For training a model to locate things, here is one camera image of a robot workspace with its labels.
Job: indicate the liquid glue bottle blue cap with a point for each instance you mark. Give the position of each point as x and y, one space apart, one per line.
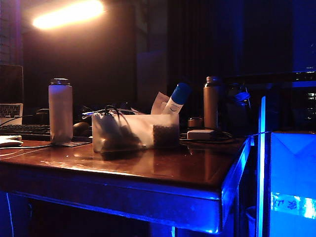
180 95

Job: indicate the translucent plastic box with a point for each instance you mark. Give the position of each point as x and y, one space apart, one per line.
140 128

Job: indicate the white paper tag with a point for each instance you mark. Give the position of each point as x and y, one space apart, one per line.
158 103

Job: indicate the dark dotted block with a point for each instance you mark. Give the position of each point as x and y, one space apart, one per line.
166 135

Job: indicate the small brown cup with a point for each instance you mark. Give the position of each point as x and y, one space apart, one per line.
195 122

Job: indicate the white power adapter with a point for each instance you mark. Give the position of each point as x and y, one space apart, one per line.
200 134

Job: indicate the brown metal thermos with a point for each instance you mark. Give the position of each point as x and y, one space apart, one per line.
211 103

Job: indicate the black computer mouse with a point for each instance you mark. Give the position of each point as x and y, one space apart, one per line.
81 128

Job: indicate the brown wooden table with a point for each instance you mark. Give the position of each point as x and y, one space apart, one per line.
123 195

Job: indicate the dark flat coaster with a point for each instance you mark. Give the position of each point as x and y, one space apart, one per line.
75 144

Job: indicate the black computer monitor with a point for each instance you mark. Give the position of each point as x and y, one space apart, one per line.
79 74

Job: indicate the white bottle dark lid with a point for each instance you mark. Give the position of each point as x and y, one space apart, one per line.
60 111

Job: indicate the black keyboard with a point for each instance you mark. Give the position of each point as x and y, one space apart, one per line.
24 129

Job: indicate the white cardboard carton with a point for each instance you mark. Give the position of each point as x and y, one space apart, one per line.
291 177

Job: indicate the silver laptop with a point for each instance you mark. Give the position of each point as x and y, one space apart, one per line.
11 111

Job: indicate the white paper pad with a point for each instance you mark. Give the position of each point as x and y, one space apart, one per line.
10 142

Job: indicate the blue lit upright post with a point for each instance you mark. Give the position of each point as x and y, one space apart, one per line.
261 160

